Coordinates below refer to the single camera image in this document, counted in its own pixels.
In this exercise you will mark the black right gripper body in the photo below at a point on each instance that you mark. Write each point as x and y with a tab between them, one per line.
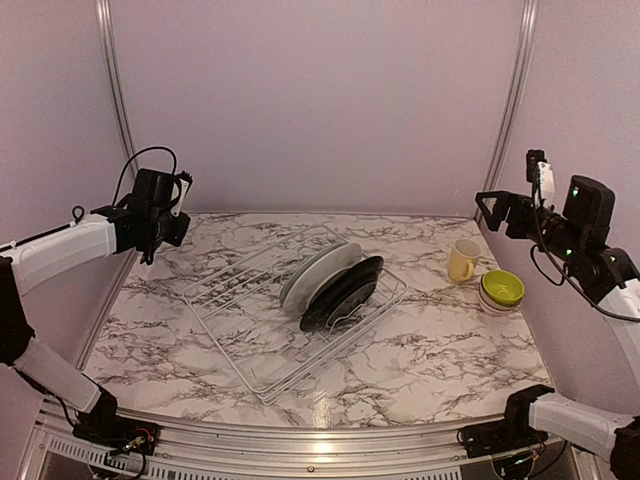
520	228

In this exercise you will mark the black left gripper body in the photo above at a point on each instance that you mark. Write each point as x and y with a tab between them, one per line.
173	236

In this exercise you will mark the yellow ceramic mug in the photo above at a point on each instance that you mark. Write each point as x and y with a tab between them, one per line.
463	260

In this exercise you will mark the lime green bowl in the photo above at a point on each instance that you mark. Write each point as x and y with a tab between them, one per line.
503	287

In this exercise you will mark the red patterned white bowl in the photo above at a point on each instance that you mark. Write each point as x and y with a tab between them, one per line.
494	310

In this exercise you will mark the grey floral plate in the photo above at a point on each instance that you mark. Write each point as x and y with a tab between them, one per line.
312	274

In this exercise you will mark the black round plate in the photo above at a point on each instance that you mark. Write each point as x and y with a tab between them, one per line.
342	297

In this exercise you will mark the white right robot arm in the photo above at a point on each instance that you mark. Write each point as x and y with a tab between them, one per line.
607	278

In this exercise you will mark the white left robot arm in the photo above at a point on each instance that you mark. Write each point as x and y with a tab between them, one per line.
148	217

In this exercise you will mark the right aluminium corner post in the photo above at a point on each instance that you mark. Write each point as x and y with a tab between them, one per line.
515	92

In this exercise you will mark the aluminium corner post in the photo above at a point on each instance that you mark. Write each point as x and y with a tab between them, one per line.
108	41
515	92

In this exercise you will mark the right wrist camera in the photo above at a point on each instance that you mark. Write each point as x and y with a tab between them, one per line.
540	175

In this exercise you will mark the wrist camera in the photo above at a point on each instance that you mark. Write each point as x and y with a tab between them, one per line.
182	184
540	175

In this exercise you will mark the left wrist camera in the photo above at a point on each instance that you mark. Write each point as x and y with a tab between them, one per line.
182	184

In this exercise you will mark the white wire dish rack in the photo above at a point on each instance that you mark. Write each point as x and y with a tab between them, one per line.
239	308

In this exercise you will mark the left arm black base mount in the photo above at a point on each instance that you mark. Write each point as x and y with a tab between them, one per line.
103	425

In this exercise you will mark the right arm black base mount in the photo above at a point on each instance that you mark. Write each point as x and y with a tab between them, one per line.
511	432

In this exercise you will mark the aluminium front frame rail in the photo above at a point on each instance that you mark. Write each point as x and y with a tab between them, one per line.
191	449

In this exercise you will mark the left aluminium corner post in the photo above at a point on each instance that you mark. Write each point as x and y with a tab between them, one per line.
108	41

